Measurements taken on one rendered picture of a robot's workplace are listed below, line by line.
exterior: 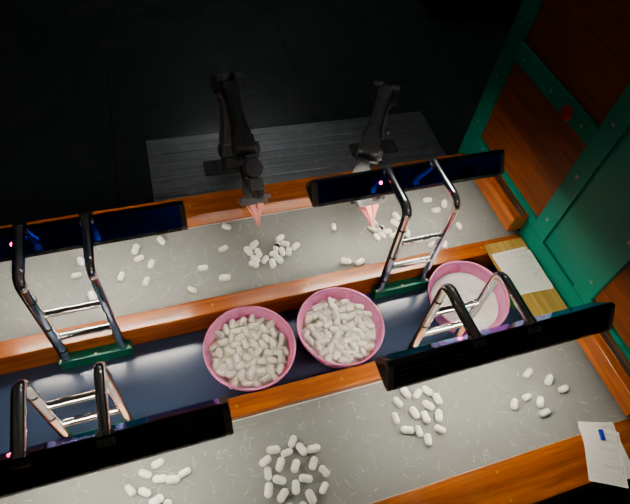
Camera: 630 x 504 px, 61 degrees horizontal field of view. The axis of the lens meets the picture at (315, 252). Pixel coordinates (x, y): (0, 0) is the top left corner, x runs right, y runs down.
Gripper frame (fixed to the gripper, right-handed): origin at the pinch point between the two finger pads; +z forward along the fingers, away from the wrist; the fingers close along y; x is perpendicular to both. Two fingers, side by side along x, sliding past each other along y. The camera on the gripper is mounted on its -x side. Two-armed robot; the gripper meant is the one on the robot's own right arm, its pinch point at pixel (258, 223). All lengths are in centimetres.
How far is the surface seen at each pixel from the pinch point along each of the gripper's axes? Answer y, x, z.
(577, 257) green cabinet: 91, -36, 26
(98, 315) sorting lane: -53, -6, 18
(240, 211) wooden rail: -3.5, 11.5, -4.8
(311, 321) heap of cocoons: 8.4, -15.9, 31.8
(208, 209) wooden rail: -14.0, 12.8, -7.3
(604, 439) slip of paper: 75, -57, 73
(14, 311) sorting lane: -75, -1, 13
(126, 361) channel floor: -47, -9, 33
